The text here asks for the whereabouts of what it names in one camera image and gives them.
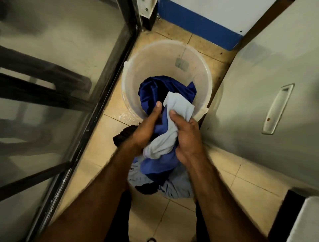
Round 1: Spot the person's left hand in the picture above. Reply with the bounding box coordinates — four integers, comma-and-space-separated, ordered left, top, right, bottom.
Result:
129, 101, 163, 155

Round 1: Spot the person's right hand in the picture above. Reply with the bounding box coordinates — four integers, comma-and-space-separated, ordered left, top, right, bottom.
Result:
169, 110, 206, 166

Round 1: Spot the black eyelet curtain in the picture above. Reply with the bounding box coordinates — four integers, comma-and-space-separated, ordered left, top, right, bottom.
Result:
112, 124, 160, 195

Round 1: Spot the light blue clothes cloth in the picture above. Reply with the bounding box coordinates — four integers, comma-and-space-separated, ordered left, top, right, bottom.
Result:
139, 91, 195, 175

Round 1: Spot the blue eyelet curtain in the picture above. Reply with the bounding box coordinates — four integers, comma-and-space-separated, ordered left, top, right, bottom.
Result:
138, 75, 197, 118

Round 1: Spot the grey shirt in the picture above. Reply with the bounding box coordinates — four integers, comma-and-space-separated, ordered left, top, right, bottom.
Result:
128, 159, 195, 199

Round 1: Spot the white washing machine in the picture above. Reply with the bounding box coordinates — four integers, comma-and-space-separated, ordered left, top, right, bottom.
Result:
199, 0, 319, 190

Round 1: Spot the translucent white plastic bucket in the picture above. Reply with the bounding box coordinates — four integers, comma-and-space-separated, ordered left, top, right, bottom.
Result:
121, 39, 213, 122

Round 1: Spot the person's right forearm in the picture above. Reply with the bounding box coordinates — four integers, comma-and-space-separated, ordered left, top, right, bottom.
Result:
187, 154, 267, 242

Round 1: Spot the person's left forearm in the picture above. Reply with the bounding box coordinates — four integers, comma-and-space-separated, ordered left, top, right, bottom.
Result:
37, 144, 143, 242

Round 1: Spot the white appliance with blue base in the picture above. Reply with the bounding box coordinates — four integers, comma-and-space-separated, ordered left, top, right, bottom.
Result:
157, 0, 277, 51

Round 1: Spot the dark wooden furniture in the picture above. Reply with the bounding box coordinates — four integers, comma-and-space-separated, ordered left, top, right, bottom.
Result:
0, 45, 93, 110

